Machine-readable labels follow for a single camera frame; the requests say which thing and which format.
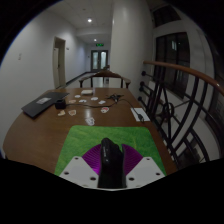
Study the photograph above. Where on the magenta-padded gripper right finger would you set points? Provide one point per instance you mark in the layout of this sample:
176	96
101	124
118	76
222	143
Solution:
145	173

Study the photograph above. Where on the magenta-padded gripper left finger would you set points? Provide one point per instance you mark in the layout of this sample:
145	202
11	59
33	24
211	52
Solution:
78	171

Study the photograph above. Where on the black computer mouse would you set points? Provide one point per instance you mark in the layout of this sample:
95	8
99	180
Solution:
111	166

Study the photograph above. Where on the green mouse pad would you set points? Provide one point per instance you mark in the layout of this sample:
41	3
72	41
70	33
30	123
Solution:
83	140

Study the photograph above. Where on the white outlined sticker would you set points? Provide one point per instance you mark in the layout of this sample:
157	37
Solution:
89	121

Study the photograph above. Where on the orange cartoon sticker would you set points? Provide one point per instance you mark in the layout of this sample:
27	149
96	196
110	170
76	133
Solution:
72	112

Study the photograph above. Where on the cream cartoon sticker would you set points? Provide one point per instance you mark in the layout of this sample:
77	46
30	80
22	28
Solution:
61	113

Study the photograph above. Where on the red white sticker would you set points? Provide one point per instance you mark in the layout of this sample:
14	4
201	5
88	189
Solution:
105	109

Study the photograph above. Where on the small black box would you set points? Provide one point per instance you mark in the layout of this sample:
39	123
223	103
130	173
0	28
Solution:
60	104

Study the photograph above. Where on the small orange sticker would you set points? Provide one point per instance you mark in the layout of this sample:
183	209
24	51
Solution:
72	101

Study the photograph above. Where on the small white sticker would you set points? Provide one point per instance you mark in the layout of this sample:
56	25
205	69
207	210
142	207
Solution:
82	100
94	98
102	102
77	96

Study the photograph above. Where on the black closed laptop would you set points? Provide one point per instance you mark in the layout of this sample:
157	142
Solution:
43	103

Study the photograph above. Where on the small white box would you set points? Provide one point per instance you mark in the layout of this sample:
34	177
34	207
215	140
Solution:
87	92

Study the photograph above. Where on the wooden round-back chair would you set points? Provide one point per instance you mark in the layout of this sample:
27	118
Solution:
105	73

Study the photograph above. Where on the white open door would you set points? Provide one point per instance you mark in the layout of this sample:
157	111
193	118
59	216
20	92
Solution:
56	66

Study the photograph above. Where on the dark wooden chair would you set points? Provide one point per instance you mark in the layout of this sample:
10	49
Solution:
106	67

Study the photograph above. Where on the glass double door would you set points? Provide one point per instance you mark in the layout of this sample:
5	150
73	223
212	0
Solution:
99	60

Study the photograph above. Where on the dark framed window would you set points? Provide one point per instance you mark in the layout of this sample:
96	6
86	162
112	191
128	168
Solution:
171	63

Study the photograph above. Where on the green exit sign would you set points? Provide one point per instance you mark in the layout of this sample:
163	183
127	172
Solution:
100	44

